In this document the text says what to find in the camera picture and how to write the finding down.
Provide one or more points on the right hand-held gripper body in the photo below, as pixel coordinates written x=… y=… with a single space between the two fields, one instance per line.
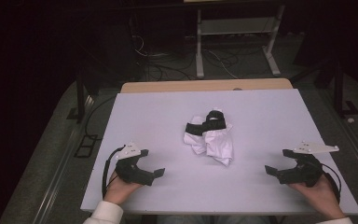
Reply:
x=304 y=172

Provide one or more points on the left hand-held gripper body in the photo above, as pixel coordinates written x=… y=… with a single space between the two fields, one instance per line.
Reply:
x=135 y=174

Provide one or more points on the white shorts with black waistband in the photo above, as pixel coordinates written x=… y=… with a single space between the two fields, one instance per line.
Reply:
x=213 y=140

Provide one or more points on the person's left hand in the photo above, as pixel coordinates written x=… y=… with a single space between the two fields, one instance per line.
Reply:
x=118 y=189

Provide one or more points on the person's right hand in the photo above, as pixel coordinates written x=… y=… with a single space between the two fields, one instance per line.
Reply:
x=321 y=196

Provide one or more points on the small white round object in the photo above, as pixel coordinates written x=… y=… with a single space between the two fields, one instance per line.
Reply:
x=350 y=120

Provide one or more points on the black metal stand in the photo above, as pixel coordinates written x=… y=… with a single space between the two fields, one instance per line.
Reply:
x=80 y=99
x=338 y=90

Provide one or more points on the white metal shelf stand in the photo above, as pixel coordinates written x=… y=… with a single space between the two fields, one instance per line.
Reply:
x=236 y=26

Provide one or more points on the metal floor rail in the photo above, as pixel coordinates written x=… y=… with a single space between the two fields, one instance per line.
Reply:
x=60 y=161
x=354 y=140

